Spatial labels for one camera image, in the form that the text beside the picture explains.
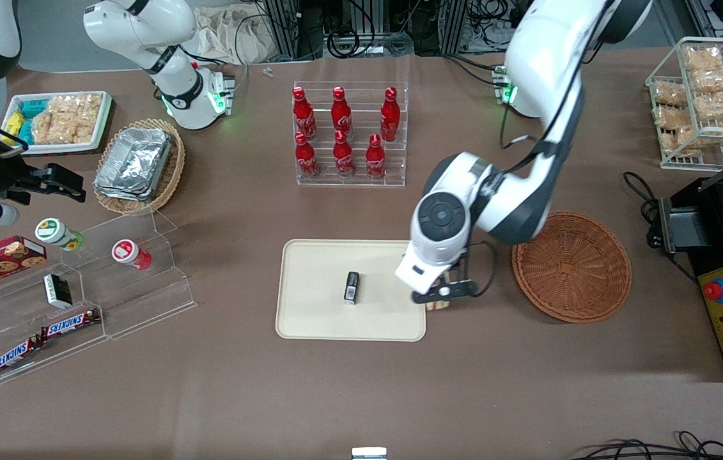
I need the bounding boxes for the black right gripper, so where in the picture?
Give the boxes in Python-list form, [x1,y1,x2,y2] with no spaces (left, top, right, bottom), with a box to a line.
[0,136,87,205]

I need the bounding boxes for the white rectangular snack tray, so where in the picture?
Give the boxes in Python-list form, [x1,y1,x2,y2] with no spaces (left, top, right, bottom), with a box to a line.
[2,91,114,156]

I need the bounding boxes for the light oval wicker basket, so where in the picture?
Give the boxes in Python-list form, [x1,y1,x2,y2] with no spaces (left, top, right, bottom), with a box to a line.
[93,118,186,216]

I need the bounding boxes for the brown round wicker basket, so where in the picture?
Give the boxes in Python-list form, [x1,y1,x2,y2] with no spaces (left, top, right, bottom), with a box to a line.
[511,211,633,324]

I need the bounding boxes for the beige plastic tray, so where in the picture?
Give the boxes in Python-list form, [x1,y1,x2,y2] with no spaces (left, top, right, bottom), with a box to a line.
[275,239,427,342]

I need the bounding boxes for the green lid drink bottle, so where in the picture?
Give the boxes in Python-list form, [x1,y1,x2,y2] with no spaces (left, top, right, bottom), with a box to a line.
[35,217,85,252]

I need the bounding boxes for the clear bag of rice crackers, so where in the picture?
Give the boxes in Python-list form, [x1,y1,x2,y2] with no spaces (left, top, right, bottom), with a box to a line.
[31,93,104,145]

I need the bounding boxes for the yellow snack packet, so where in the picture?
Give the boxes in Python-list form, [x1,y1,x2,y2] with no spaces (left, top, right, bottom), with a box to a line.
[3,110,25,145]

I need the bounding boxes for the stacked aluminium foil trays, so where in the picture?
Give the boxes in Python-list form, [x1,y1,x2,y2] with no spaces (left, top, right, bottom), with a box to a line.
[94,126,174,203]

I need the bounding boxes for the red lid drink bottle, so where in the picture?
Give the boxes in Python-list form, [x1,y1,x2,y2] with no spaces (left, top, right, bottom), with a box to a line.
[111,239,153,271]

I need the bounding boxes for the black and white small carton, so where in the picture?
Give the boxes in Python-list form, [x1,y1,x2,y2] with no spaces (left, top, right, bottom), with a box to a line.
[43,273,74,309]

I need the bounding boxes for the Snickers chocolate bar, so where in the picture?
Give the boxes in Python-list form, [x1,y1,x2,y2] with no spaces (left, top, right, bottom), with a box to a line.
[0,335,44,379]
[40,309,102,340]

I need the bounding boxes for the clear acrylic step shelf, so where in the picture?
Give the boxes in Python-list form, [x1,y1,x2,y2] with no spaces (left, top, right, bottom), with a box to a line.
[0,210,198,385]

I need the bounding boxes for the clear acrylic bottle rack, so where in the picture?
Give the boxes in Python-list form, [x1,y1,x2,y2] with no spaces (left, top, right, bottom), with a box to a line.
[293,81,409,188]

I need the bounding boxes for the red cola bottle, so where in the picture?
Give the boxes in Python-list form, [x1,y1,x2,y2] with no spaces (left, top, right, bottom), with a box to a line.
[294,132,321,180]
[292,86,318,142]
[332,130,355,178]
[365,134,387,181]
[380,86,401,142]
[330,86,354,139]

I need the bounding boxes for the beige cloth bag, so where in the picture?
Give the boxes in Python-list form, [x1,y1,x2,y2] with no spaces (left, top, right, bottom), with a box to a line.
[194,5,276,65]

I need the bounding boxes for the black box with grey face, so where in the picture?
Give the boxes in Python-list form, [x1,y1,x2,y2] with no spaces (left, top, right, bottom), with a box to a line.
[658,196,714,255]

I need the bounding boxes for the black countertop appliance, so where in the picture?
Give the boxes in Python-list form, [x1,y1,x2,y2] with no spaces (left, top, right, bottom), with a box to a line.
[671,175,723,384]

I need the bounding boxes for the clear bag of fried snacks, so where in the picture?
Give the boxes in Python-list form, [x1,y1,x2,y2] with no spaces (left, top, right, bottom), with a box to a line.
[667,126,715,158]
[690,69,723,94]
[651,81,688,107]
[694,91,723,122]
[653,105,695,132]
[684,47,723,73]

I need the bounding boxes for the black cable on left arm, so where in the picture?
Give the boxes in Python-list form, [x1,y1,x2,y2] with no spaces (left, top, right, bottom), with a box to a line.
[469,0,618,298]

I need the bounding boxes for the black cable on table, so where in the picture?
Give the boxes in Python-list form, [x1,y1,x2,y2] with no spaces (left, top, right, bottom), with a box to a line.
[623,171,702,283]

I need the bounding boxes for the black floor cables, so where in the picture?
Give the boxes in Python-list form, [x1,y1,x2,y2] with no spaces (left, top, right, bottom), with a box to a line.
[569,431,723,460]

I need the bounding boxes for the coiled black cable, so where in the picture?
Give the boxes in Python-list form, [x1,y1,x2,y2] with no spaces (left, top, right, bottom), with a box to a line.
[326,26,362,59]

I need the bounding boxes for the white wire basket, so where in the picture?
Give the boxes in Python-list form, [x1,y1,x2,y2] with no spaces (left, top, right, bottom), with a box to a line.
[646,37,723,171]

